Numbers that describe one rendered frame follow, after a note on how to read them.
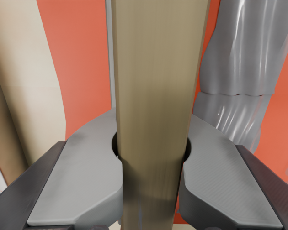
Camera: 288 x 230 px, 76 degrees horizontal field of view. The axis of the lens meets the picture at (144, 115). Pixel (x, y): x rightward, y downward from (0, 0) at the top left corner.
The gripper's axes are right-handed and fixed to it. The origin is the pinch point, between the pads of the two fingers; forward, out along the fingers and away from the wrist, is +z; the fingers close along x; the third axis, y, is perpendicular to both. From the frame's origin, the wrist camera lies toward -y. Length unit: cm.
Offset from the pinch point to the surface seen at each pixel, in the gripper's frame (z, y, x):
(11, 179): 2.6, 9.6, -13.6
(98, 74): 5.5, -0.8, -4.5
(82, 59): 5.5, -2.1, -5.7
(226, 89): 4.8, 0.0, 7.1
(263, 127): 5.3, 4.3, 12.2
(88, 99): 5.4, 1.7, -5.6
